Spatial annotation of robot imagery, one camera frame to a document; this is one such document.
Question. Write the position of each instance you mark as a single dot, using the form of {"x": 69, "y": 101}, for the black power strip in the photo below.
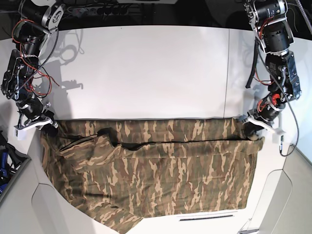
{"x": 98, "y": 10}

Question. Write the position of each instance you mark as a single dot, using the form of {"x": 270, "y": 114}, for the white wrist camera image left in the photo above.
{"x": 20, "y": 135}

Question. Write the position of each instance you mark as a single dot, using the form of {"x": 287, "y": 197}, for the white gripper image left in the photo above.
{"x": 44, "y": 122}

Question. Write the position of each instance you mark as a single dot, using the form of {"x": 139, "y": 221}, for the camouflage T-shirt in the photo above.
{"x": 119, "y": 172}

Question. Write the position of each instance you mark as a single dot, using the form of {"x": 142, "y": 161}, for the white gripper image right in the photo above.
{"x": 252, "y": 126}

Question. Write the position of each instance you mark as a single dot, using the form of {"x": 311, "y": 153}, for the blue and black equipment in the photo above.
{"x": 12, "y": 162}

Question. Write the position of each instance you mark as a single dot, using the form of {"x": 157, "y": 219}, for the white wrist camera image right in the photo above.
{"x": 281, "y": 143}

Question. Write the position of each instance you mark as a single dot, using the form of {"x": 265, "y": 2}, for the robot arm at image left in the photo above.
{"x": 39, "y": 20}

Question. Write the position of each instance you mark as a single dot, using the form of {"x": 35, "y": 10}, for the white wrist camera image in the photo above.
{"x": 20, "y": 135}
{"x": 281, "y": 143}

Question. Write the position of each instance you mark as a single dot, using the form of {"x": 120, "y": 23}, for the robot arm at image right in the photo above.
{"x": 273, "y": 37}

